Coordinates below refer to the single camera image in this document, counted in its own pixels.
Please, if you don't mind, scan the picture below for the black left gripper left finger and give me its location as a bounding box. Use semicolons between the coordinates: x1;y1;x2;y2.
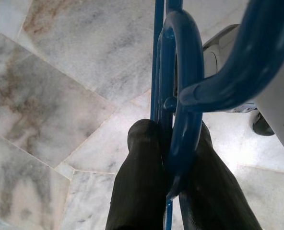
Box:
105;119;168;230

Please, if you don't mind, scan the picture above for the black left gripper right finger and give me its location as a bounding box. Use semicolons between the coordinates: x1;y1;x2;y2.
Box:
177;122;264;230

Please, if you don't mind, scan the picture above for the blue plastic hanger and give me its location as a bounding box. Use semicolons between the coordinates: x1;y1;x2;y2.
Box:
149;0;284;230

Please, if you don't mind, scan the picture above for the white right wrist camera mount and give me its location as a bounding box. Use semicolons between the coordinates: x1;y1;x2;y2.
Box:
202;23;284;164

